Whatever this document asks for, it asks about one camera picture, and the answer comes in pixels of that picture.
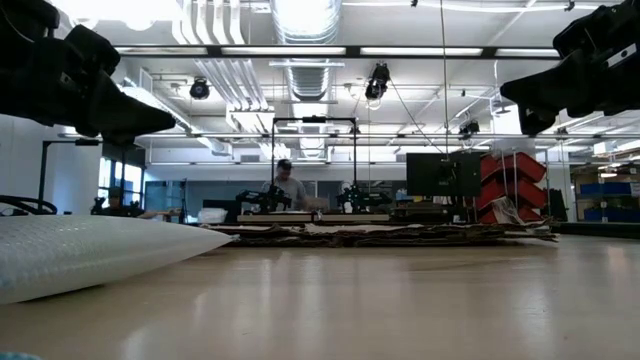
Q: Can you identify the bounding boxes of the person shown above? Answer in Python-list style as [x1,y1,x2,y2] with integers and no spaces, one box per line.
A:
[91,185,174,220]
[260,158,309,212]

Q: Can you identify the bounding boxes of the black overhead frame beam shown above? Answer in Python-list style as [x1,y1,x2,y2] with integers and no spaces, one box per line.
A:
[113,44,561,59]

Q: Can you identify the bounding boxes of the brown cardboard box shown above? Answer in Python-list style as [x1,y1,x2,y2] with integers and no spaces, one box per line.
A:
[199,222,560,249]

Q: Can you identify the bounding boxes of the black hanging cable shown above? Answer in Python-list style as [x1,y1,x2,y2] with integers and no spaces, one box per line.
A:
[438,0,450,156]

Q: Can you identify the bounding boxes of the crumpled white paper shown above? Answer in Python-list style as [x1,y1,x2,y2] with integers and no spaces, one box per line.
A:
[492,196,526,225]

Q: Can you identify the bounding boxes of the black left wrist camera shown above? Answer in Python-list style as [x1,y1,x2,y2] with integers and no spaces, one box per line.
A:
[63,23,122,77]

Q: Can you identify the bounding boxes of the clear mesh pouch blue trim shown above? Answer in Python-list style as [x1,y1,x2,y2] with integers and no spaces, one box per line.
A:
[0,214,237,306]

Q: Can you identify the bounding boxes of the black monitor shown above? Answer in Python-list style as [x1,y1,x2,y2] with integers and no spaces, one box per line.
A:
[405,152,483,198]

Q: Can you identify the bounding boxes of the black aluminium table frame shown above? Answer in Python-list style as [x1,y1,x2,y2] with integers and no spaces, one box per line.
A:
[549,221,640,240]

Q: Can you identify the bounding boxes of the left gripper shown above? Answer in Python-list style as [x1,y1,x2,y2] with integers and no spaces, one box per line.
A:
[0,29,177,148]

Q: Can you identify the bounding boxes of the black metal stand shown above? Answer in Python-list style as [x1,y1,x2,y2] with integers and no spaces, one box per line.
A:
[38,138,126,214]

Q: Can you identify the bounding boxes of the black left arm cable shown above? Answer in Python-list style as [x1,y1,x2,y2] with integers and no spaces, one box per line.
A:
[0,194,59,217]

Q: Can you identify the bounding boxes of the black upright case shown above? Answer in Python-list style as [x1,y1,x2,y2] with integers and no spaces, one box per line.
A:
[547,187,569,223]

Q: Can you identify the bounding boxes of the red storage bin stack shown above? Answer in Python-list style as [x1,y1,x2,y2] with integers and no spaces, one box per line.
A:
[474,151,549,225]

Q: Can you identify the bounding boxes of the silver ceiling duct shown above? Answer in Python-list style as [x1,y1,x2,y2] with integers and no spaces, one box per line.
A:
[269,0,345,101]

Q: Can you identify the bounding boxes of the shelf with blue bins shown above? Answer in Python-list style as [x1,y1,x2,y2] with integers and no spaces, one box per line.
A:
[569,162,640,224]

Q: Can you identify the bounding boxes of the black background rig frame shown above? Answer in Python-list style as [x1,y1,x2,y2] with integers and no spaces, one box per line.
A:
[271,115,359,201]

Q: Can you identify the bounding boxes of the white plastic bag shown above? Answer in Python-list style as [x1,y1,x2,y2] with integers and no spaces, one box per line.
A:
[197,207,230,225]

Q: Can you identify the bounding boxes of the black hanging ceiling camera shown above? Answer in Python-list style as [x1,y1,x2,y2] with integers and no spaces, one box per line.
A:
[363,62,392,101]

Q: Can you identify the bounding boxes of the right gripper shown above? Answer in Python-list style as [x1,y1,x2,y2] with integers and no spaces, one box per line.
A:
[499,0,640,137]

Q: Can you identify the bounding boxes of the wooden background table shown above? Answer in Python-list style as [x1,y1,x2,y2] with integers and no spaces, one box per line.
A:
[236,212,391,224]

